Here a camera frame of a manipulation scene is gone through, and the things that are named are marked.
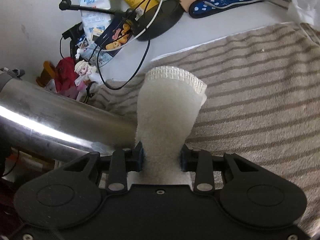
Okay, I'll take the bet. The stainless steel thermos container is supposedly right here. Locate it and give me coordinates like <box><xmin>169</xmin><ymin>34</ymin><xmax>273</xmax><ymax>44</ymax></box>
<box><xmin>1</xmin><ymin>72</ymin><xmax>136</xmax><ymax>162</ymax></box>

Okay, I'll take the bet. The snack packet dark blue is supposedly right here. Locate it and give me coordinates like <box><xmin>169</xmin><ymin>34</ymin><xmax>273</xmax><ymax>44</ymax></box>
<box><xmin>95</xmin><ymin>17</ymin><xmax>132</xmax><ymax>56</ymax></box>

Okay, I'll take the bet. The white towel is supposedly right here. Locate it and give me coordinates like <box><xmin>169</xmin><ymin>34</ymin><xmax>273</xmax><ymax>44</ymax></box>
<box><xmin>128</xmin><ymin>66</ymin><xmax>207</xmax><ymax>185</ymax></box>

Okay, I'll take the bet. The striped beige table towel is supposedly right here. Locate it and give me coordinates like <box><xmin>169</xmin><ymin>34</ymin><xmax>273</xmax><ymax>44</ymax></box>
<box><xmin>92</xmin><ymin>22</ymin><xmax>320</xmax><ymax>235</ymax></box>

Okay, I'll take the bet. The blue dotted power strip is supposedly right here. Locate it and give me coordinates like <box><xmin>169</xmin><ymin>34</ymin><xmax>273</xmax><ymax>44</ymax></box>
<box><xmin>188</xmin><ymin>0</ymin><xmax>269</xmax><ymax>18</ymax></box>

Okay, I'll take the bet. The crumpled tissue near charger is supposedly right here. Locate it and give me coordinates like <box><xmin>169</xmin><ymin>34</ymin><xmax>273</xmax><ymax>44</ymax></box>
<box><xmin>287</xmin><ymin>0</ymin><xmax>319</xmax><ymax>31</ymax></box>

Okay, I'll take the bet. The wet wipes plastic pack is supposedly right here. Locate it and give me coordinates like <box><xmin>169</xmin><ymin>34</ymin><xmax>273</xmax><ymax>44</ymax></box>
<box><xmin>76</xmin><ymin>0</ymin><xmax>112</xmax><ymax>43</ymax></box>

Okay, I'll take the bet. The red plush toy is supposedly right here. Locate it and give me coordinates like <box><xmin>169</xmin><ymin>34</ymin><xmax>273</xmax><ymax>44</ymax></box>
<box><xmin>54</xmin><ymin>57</ymin><xmax>79</xmax><ymax>100</ymax></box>

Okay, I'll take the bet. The blonde doll figurine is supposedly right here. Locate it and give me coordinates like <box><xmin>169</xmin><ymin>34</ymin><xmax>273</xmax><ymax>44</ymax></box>
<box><xmin>74</xmin><ymin>60</ymin><xmax>102</xmax><ymax>103</ymax></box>

